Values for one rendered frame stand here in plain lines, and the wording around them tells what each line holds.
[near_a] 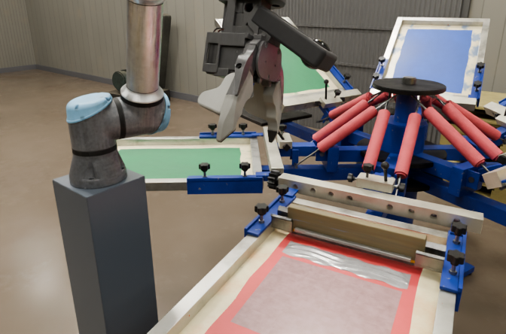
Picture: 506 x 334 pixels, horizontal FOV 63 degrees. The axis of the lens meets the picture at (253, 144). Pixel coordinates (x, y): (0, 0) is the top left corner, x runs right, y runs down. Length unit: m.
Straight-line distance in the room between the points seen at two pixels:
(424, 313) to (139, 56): 0.94
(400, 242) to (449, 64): 1.82
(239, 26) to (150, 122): 0.66
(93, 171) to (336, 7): 4.57
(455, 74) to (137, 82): 2.12
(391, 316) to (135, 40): 0.91
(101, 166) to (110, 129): 0.10
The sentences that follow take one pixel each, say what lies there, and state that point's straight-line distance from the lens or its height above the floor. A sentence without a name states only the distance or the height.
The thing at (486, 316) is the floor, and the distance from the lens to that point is 2.82.
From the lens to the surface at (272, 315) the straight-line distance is 1.07.
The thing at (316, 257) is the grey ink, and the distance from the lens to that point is 1.27.
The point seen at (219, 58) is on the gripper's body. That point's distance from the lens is 0.55.
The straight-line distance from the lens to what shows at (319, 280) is 1.19.
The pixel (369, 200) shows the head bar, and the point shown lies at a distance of 1.47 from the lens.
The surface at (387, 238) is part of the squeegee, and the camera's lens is 1.26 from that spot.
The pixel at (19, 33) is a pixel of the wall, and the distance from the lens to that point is 12.03.
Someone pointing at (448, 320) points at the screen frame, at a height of 0.99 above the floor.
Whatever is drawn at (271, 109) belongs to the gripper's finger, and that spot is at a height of 1.52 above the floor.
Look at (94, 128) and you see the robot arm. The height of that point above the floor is 1.36.
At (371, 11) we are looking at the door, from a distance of 5.23.
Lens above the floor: 1.67
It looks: 19 degrees down
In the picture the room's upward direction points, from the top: straight up
